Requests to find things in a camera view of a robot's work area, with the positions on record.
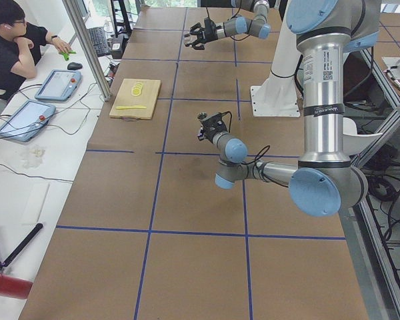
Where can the black rod tool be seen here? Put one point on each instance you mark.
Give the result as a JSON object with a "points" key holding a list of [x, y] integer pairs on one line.
{"points": [[22, 245]]}

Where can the clear glass shaker cup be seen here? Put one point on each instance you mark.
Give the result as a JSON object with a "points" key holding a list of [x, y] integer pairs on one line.
{"points": [[188, 40]]}

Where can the blue teach pendant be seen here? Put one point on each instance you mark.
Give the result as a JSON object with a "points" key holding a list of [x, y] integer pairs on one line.
{"points": [[59, 86], [27, 121]]}

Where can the black keyboard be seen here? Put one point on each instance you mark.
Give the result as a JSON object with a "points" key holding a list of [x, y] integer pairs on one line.
{"points": [[98, 39]]}

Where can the yellow plastic knife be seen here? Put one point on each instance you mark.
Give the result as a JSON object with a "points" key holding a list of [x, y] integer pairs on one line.
{"points": [[124, 107]]}

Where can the seated person in black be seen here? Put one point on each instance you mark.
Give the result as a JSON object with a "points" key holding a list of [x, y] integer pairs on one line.
{"points": [[20, 43]]}

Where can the crumpled white tissue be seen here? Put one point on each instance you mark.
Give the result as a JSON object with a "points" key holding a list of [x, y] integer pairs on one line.
{"points": [[32, 156]]}

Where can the bamboo cutting board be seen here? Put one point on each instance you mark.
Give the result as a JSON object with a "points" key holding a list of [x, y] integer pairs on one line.
{"points": [[148, 98]]}

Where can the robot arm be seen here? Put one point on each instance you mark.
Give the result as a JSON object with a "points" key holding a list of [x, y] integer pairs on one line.
{"points": [[306, 79], [250, 19]]}

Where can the white chair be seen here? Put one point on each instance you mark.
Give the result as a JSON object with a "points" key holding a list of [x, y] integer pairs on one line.
{"points": [[354, 143]]}

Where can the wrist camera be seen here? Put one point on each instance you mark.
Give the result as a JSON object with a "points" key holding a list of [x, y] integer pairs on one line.
{"points": [[213, 118]]}

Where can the near blue teach pendant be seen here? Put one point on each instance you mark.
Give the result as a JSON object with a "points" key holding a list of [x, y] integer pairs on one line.
{"points": [[27, 121]]}

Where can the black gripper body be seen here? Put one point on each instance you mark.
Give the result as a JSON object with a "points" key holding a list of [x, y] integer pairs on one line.
{"points": [[207, 32], [209, 134]]}

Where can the green toy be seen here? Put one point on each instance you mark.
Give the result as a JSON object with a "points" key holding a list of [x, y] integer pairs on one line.
{"points": [[66, 55]]}

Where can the far blue teach pendant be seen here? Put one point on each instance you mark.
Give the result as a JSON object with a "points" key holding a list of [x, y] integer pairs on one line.
{"points": [[59, 86]]}

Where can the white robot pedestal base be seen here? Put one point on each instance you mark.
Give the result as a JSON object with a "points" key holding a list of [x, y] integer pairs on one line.
{"points": [[277, 96]]}

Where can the black computer mouse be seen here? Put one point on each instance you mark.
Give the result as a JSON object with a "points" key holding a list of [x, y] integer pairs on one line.
{"points": [[73, 66]]}

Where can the steel measuring jigger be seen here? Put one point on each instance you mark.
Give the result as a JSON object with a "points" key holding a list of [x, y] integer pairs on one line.
{"points": [[202, 117]]}

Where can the red cylinder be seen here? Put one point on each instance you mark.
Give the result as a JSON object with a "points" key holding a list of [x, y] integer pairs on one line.
{"points": [[14, 287]]}

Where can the lemon slices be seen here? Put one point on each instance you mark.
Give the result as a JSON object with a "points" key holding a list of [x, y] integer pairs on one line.
{"points": [[137, 89]]}

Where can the aluminium frame post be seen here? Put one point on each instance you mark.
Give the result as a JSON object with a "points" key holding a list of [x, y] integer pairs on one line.
{"points": [[74, 14]]}

